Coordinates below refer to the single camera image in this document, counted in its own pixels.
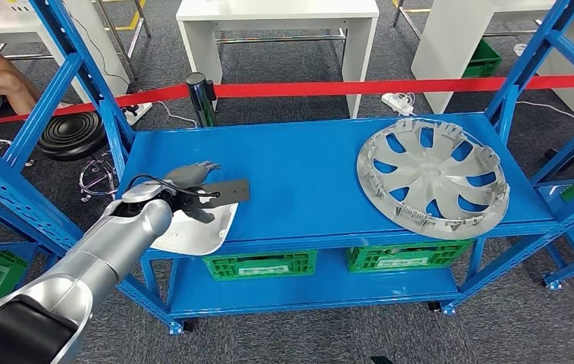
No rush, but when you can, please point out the white power strip with cables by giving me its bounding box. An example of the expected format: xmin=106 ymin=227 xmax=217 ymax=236
xmin=381 ymin=92 xmax=417 ymax=118
xmin=124 ymin=100 xmax=199 ymax=129

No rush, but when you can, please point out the white panel table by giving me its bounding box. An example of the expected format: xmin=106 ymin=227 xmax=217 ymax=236
xmin=176 ymin=0 xmax=380 ymax=120
xmin=0 ymin=0 xmax=132 ymax=104
xmin=411 ymin=0 xmax=574 ymax=115

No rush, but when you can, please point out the white plastic body panel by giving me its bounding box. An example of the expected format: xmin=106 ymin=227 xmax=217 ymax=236
xmin=149 ymin=202 xmax=240 ymax=257

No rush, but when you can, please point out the black stanchion post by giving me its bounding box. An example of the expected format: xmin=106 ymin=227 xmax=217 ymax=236
xmin=184 ymin=72 xmax=218 ymax=129

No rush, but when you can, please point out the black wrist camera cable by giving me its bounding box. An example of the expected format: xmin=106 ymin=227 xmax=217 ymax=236
xmin=125 ymin=174 xmax=221 ymax=199

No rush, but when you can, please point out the silver wheel hubcap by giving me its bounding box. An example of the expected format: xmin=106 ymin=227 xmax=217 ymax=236
xmin=356 ymin=118 xmax=510 ymax=240

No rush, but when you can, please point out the red barrier belt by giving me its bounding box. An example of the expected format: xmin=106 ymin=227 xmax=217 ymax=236
xmin=0 ymin=75 xmax=574 ymax=127

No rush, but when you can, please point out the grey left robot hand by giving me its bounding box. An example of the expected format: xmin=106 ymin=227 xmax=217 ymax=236
xmin=163 ymin=160 xmax=222 ymax=224

